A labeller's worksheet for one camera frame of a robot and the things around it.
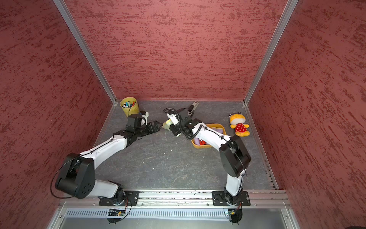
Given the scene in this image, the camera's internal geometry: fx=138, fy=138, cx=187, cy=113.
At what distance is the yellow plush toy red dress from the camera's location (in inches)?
38.1

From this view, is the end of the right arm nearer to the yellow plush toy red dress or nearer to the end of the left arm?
the end of the left arm

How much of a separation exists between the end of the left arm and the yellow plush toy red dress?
56 cm

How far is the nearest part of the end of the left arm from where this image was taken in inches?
27.0

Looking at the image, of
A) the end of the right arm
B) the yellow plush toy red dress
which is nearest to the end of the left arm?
the end of the right arm
